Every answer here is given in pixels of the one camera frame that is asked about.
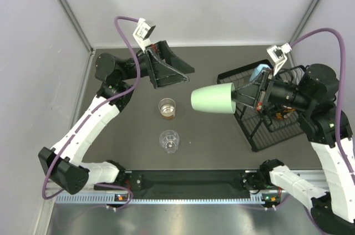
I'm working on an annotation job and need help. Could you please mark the light blue ceramic mug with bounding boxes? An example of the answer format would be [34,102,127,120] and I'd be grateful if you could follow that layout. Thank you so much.
[249,64,272,82]

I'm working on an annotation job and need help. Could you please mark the grey slotted cable duct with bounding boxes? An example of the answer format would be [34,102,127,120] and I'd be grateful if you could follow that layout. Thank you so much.
[55,192,281,205]

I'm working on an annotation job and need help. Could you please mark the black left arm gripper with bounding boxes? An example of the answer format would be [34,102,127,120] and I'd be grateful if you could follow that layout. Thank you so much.
[119,40,194,88]

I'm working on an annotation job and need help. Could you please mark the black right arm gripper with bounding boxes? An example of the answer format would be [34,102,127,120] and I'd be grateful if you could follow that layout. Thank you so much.
[225,65,311,109]

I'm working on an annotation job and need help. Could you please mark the black wire dish rack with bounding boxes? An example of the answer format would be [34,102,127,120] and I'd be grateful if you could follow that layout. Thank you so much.
[217,59,303,152]

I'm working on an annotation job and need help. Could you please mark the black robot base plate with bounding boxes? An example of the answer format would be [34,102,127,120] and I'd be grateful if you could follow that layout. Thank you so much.
[94,168,292,200]

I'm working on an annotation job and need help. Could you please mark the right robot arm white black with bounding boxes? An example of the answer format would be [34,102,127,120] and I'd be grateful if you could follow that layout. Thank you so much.
[231,64,354,234]

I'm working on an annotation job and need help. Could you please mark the mint green cup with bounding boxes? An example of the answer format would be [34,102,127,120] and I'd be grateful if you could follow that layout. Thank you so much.
[190,83,236,114]

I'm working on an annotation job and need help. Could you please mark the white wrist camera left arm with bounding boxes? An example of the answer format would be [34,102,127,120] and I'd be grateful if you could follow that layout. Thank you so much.
[133,18,156,53]

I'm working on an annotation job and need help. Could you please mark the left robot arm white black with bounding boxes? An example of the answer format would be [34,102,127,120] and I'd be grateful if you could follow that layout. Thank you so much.
[38,40,195,195]

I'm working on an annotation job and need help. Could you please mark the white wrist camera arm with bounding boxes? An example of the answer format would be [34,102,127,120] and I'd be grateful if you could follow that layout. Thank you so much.
[133,18,156,53]
[267,43,292,76]

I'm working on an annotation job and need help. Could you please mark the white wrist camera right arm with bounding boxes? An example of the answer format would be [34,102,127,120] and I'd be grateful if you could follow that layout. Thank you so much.
[267,43,292,76]

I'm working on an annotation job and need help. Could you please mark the steel tumbler with cork base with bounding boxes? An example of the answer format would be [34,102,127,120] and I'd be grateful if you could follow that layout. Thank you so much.
[158,98,176,120]

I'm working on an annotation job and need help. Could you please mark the clear plastic glass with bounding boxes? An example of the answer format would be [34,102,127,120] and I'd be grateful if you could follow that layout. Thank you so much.
[159,130,180,154]

